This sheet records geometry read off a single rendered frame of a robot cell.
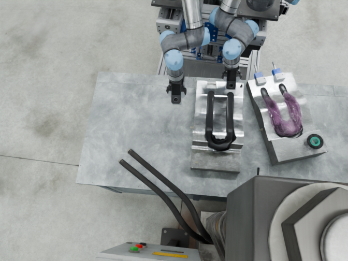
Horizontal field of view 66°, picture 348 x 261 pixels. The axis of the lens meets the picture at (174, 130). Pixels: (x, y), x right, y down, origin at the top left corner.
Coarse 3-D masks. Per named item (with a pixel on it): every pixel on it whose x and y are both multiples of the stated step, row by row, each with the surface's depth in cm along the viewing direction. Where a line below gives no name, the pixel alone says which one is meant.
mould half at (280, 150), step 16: (272, 80) 156; (288, 80) 155; (256, 96) 153; (272, 96) 152; (256, 112) 153; (304, 112) 145; (272, 128) 145; (304, 128) 144; (272, 144) 138; (288, 144) 138; (272, 160) 143; (288, 160) 137
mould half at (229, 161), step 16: (224, 96) 151; (240, 96) 150; (224, 112) 148; (240, 112) 148; (224, 128) 141; (240, 128) 141; (192, 144) 144; (240, 144) 137; (192, 160) 143; (208, 160) 143; (224, 160) 142; (240, 160) 142
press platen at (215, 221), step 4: (220, 212) 94; (224, 212) 94; (216, 216) 93; (220, 216) 93; (212, 220) 94; (216, 220) 92; (212, 224) 93; (216, 224) 92; (212, 228) 92; (216, 228) 91; (212, 232) 93; (216, 232) 91; (216, 236) 91; (216, 240) 91; (220, 240) 91; (220, 244) 90; (220, 248) 90; (224, 252) 90; (224, 256) 89
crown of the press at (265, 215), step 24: (240, 192) 32; (264, 192) 26; (288, 192) 26; (312, 192) 25; (336, 192) 22; (240, 216) 31; (264, 216) 25; (288, 216) 24; (312, 216) 21; (336, 216) 21; (240, 240) 30; (264, 240) 24; (288, 240) 23; (312, 240) 21; (336, 240) 20
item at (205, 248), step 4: (204, 212) 142; (208, 212) 142; (212, 212) 142; (216, 212) 142; (200, 216) 146; (204, 216) 141; (200, 220) 143; (200, 244) 137; (204, 244) 137; (208, 244) 137; (212, 244) 138; (200, 248) 136; (204, 248) 136; (208, 248) 136; (212, 248) 136; (204, 252) 136; (208, 252) 136; (212, 252) 136; (216, 252) 135; (200, 256) 135; (204, 256) 135; (208, 256) 135; (212, 256) 135; (216, 256) 135; (204, 260) 135; (208, 260) 134; (212, 260) 134; (216, 260) 134; (220, 260) 134
